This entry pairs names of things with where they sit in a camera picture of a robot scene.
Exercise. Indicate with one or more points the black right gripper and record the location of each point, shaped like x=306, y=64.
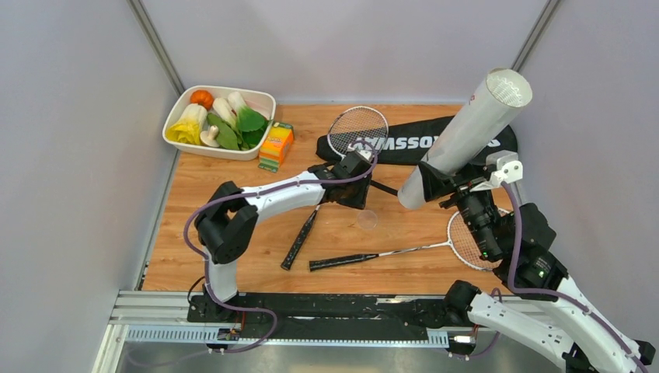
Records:
x=436, y=183

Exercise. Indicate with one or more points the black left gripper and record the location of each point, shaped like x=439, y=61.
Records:
x=359, y=203

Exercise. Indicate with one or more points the clear plastic tube lid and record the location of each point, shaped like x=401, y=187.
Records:
x=367, y=219

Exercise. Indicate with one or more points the black racket bag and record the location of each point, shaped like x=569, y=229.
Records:
x=399, y=145

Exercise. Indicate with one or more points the white racket with red strings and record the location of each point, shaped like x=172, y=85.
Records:
x=459, y=240

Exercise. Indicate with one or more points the white shuttlecock tube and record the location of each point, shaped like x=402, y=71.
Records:
x=496, y=101

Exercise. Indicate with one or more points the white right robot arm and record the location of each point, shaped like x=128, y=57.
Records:
x=577, y=338

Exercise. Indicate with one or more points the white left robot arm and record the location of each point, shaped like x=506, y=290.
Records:
x=220, y=230

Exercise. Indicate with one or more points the packaged colourful sponges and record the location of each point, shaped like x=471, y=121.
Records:
x=275, y=147

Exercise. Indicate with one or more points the green toy bok choy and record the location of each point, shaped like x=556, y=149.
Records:
x=251, y=124

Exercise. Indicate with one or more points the white plastic tray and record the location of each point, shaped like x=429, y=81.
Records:
x=231, y=146

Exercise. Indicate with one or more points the toy mushroom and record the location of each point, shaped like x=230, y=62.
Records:
x=209, y=137

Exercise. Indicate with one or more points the white toy bok choy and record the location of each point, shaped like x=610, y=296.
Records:
x=225, y=112

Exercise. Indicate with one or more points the yellow toy cabbage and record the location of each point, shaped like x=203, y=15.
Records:
x=187, y=128

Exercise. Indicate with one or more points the orange toy pumpkin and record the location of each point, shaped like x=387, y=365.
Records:
x=203, y=98

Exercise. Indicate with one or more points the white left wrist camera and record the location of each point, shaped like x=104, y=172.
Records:
x=365, y=154

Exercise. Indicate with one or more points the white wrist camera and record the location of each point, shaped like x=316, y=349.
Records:
x=501, y=167
x=365, y=154

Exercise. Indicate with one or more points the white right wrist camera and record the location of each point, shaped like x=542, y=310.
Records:
x=501, y=167

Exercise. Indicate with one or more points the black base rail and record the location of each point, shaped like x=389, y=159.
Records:
x=252, y=320

